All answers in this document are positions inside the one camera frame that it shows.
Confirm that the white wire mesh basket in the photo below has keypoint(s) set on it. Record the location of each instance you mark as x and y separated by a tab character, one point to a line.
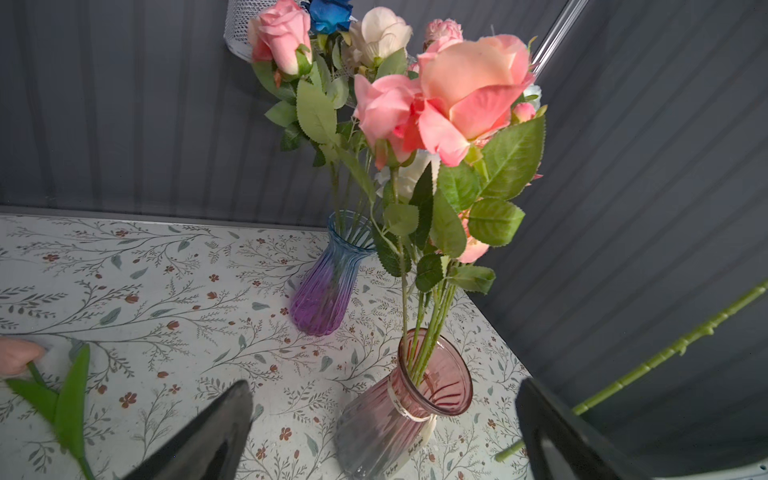
238	15

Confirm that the pink tulip stem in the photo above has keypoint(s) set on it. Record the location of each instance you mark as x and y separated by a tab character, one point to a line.
62	409

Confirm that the floral table cloth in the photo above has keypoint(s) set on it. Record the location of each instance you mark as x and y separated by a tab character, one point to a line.
173	314

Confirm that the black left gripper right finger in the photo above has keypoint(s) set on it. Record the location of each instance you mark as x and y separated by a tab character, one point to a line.
561	445

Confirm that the blue rose stem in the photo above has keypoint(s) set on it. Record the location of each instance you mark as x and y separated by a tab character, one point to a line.
329	16

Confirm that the white peony spray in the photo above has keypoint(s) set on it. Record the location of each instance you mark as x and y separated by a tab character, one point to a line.
378	35

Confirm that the red glass vase with ribbon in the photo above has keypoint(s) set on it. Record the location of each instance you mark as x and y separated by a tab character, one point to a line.
379	431

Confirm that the blue purple glass vase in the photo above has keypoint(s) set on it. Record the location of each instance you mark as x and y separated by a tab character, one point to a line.
319	305

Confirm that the pink cream peony spray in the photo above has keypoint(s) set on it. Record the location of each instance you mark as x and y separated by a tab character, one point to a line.
442	30

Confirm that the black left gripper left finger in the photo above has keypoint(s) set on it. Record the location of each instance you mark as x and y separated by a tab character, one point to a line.
210	446

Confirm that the large pink rose stem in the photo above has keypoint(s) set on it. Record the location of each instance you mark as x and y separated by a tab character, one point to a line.
457	105

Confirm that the pink red rose stem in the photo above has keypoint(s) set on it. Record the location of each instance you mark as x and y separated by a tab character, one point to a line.
261	51

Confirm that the light pink rose stem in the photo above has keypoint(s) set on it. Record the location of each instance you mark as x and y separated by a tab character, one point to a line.
312	83

